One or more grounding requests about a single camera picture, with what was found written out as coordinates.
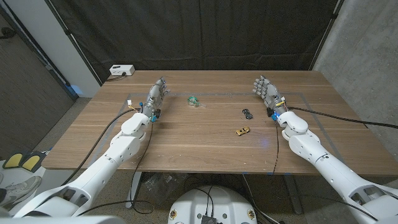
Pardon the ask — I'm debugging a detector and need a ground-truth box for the yellow black foot pedal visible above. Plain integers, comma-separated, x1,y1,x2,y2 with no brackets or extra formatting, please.
2,151,25,170
20,151,47,173

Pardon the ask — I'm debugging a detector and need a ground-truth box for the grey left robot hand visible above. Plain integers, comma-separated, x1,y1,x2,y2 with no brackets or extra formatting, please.
141,77,171,119

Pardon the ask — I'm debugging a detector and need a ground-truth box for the black floor mat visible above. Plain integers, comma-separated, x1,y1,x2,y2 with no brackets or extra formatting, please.
49,0,343,85

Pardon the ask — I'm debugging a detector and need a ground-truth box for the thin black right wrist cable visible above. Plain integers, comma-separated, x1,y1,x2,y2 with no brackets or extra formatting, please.
272,120,280,175

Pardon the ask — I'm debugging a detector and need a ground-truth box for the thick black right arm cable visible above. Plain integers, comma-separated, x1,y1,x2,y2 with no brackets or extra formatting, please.
287,106,398,129

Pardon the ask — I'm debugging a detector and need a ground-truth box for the clear plastic bag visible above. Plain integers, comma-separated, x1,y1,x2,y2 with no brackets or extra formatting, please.
144,172,187,200

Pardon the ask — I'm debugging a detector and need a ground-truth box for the black backdrop stand pole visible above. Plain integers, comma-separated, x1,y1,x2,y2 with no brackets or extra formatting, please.
309,0,345,71
45,0,103,86

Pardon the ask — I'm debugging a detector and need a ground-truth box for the white power outlet box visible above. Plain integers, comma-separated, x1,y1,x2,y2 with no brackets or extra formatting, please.
109,64,136,77

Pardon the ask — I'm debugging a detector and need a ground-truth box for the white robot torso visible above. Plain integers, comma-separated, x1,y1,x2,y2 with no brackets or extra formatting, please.
167,185,258,224

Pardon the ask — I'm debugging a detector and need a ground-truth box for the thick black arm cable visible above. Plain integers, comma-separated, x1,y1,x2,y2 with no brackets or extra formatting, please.
287,106,398,129
61,108,141,187

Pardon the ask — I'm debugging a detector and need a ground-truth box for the grey sneaker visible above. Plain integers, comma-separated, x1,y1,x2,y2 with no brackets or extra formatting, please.
0,175,42,208

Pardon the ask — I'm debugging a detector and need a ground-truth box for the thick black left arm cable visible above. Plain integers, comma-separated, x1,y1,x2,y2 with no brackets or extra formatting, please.
61,108,141,187

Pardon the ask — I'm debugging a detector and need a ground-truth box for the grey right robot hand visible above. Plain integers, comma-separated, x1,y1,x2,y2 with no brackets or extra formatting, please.
252,74,289,116

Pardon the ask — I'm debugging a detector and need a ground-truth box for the thin black left wrist cable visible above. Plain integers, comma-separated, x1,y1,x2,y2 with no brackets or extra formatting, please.
77,123,155,215

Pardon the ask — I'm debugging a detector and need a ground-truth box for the white table leg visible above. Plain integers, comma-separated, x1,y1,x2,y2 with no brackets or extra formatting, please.
125,172,143,209

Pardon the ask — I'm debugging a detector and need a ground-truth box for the yellow toy car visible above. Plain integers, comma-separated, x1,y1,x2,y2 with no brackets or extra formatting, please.
234,126,251,137

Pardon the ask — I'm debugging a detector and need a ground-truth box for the grey table leg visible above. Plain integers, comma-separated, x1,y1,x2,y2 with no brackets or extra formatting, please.
282,174,304,215

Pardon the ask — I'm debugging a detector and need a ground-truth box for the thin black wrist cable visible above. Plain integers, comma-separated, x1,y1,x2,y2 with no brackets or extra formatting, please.
77,123,155,215
272,120,280,175

